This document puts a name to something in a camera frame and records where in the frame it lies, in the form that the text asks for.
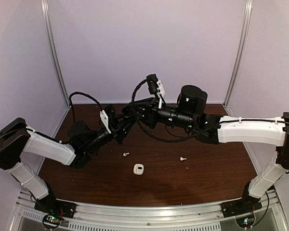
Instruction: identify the black earbud charging case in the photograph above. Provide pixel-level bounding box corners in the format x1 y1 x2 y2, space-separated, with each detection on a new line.
121 106 133 118

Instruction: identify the white earbud charging case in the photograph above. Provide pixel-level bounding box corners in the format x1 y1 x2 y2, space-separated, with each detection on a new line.
133 163 144 175

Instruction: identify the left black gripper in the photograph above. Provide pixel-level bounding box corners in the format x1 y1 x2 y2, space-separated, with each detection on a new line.
84 113 137 154

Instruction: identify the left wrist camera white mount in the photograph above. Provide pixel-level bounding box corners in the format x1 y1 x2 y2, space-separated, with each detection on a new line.
100 104 116 134

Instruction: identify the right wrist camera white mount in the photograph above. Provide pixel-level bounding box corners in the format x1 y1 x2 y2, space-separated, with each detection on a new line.
146 74 165 109

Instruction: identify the left black camera cable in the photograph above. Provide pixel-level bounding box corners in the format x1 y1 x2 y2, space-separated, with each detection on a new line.
59 91 102 145

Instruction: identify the right aluminium frame post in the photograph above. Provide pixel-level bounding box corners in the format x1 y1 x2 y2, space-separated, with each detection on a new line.
223 0 253 109

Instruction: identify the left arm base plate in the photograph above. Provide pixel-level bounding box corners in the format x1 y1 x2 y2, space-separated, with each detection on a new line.
34 198 76 218

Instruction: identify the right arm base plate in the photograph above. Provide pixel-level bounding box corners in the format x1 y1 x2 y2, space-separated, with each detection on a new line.
221 198 262 218

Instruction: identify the aluminium frame post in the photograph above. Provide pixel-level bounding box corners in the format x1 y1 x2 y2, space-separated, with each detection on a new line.
223 0 253 109
41 0 70 108

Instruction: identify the right black camera cable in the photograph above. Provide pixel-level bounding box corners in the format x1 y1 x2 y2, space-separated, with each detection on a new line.
130 78 222 143

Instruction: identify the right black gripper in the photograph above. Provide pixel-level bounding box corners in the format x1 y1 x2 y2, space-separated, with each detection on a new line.
127 96 195 129

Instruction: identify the black camera cable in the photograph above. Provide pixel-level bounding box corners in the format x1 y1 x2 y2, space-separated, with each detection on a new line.
59 91 102 145
130 78 222 143

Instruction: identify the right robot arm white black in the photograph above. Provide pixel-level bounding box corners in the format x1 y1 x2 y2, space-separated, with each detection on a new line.
130 85 289 213

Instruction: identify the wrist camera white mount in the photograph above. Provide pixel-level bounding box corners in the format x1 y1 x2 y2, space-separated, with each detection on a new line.
146 74 165 109
100 104 116 134

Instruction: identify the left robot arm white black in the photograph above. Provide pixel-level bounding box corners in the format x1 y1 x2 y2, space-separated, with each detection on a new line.
0 115 135 214

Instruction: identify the left aluminium frame post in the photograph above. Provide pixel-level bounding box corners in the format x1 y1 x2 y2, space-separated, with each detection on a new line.
41 0 70 108

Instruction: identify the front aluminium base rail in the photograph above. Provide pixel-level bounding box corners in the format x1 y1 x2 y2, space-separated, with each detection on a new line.
8 190 289 231

